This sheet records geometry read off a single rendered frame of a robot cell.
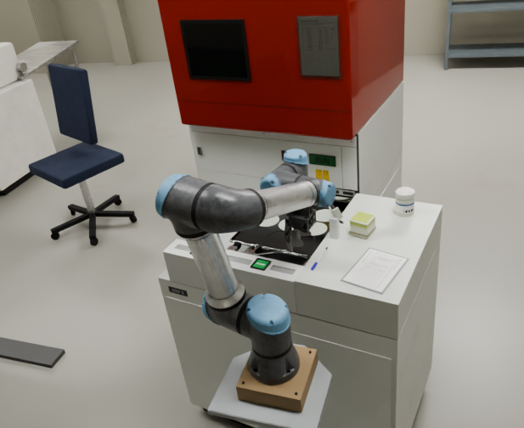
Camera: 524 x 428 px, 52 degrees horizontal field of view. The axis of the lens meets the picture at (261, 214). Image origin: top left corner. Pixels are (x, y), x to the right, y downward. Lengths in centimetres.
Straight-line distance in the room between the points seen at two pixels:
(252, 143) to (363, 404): 116
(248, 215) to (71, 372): 210
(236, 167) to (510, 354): 163
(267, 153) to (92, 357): 155
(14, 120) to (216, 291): 414
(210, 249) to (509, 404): 179
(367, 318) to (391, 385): 28
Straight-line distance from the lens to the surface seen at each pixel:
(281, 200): 133
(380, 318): 175
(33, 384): 320
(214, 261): 139
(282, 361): 156
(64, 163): 415
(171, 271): 210
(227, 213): 120
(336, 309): 179
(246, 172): 247
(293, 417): 159
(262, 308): 148
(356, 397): 206
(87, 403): 296
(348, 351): 190
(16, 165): 542
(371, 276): 179
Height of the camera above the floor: 206
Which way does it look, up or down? 30 degrees down
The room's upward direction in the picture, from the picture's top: 7 degrees counter-clockwise
